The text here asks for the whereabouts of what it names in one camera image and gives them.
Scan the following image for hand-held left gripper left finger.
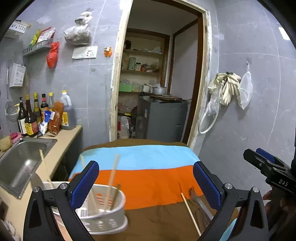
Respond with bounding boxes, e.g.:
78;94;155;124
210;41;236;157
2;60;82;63
23;160;100;241

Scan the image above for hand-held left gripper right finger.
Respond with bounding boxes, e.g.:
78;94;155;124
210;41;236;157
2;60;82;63
193;161;270;241

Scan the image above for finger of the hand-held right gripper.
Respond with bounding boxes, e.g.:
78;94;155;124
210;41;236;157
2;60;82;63
255;148;275;164
243;149;274;178

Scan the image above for metal fork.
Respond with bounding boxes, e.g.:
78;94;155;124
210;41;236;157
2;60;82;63
188;186;214;220

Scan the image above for white plastic utensil holder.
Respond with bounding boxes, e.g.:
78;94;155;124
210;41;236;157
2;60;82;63
43;181;129;235

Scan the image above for person's right hand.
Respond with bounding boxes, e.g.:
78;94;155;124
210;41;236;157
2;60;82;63
263;191;296;217

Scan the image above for striped blanket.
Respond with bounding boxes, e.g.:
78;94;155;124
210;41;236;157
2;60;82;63
68;139;238;241

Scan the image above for white mesh bag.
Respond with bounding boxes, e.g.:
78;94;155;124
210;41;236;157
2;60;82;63
236;61;253;110

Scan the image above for white plastic jug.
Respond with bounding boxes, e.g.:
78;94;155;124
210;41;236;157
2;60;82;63
117;116;130;139

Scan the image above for steel sink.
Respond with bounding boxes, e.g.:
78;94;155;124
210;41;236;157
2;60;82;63
0;137;58;200

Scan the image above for clear plastic bag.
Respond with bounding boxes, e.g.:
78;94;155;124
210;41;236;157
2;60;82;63
206;93;219;116

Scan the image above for orange seasoning packet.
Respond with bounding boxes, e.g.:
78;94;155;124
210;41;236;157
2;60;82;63
48;101;65;135

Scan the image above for large oil jug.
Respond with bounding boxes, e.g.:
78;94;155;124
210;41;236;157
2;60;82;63
60;90;77;130

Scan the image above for blue white packet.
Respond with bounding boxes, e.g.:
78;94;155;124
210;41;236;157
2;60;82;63
38;110;51;135

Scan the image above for cream rubber gloves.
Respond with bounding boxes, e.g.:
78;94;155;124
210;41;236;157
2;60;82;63
208;72;241;106

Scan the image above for grey cabinet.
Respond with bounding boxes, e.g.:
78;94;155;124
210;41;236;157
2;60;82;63
135;95;188;142

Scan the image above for dark sauce bottle yellow label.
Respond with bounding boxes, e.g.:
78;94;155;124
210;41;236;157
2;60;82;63
24;94;38;137

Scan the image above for white rag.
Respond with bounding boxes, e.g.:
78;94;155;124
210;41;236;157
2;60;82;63
1;220;19;241

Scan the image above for sauce bottle yellow cap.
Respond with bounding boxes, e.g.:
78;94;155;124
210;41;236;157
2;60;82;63
33;92;42;127

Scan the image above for sauce bottle red label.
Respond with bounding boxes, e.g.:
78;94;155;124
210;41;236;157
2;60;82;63
40;93;49;114

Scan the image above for yellow sponge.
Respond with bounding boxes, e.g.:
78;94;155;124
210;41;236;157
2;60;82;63
0;136;12;151

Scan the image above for metal strainer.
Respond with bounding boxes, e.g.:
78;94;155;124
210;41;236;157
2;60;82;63
5;67;19;122

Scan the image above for metal pot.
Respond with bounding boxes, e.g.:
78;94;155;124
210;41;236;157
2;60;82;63
151;86;167;95

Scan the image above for red plastic bag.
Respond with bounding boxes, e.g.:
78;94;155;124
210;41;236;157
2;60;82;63
47;42;59;69

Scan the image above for wooden shelf unit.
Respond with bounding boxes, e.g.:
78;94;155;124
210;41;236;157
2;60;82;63
118;28;170;93

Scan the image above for clear bag of dried goods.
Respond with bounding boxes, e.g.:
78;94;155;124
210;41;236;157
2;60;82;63
63;23;92;45

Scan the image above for red snack packet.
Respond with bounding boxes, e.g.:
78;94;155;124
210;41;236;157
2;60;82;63
37;27;56;43

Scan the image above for yellow-green snack packet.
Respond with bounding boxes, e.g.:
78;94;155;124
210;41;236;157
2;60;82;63
29;29;41;47

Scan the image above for small hanging plastic bags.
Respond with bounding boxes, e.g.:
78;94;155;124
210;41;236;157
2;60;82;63
74;9;94;25

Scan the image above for white hose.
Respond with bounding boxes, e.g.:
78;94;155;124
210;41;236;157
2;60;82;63
198;93;220;134

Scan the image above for wooden door frame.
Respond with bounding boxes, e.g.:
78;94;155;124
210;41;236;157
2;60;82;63
109;0;212;149

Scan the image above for white wall box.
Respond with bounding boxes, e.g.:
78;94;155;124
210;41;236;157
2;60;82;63
9;63;26;88

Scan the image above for wall switch panel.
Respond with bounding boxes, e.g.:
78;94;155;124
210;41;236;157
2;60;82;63
72;46;98;60

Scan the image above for metal wall shelf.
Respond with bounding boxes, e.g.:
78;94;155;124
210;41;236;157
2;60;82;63
22;40;54;57

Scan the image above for white wall basket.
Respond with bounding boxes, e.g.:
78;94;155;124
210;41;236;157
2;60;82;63
8;20;31;37

